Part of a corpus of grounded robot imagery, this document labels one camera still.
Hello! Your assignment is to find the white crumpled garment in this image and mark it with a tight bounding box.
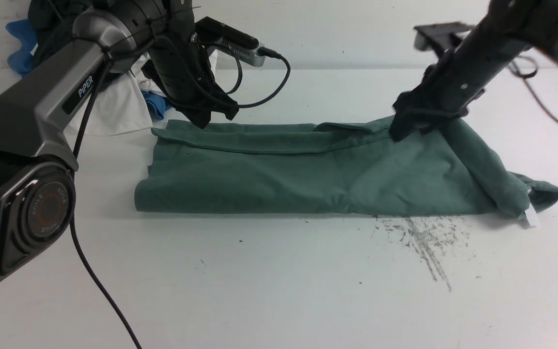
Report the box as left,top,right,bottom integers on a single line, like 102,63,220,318
84,53,172,137

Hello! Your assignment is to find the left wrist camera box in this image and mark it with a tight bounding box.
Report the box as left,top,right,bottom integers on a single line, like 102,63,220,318
195,17,265,67

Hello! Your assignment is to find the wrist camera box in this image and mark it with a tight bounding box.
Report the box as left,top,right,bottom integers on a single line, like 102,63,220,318
195,17,265,67
414,22,475,58

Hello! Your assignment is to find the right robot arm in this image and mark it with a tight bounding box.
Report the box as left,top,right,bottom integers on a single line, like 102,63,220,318
389,0,558,142

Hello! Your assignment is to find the black left camera cable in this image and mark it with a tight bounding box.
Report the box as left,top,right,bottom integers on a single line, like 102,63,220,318
201,41,292,109

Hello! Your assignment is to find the green long-sleeved shirt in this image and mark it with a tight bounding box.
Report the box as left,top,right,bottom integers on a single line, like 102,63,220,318
134,117,558,219

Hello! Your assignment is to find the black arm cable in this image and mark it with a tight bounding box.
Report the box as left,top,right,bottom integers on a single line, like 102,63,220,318
507,53,558,134
68,58,144,349

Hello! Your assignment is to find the blue crumpled garment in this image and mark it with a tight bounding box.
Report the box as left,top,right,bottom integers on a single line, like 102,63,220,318
6,18,172,120

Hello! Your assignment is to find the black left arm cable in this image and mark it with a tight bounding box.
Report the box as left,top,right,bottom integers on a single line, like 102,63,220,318
68,58,144,349

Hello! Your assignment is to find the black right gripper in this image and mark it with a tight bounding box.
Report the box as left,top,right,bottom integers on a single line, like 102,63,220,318
389,10,530,142

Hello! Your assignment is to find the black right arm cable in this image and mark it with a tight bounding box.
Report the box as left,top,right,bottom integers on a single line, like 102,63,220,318
507,53,558,134

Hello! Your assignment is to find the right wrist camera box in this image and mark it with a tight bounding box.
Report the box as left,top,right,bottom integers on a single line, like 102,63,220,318
414,22,475,58

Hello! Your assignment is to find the dark green crumpled garment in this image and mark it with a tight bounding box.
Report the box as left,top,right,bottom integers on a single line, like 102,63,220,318
28,0,92,69

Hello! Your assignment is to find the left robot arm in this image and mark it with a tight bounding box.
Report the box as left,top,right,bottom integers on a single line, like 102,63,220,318
0,0,238,282

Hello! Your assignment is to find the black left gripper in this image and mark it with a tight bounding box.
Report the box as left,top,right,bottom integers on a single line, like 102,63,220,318
149,0,239,129

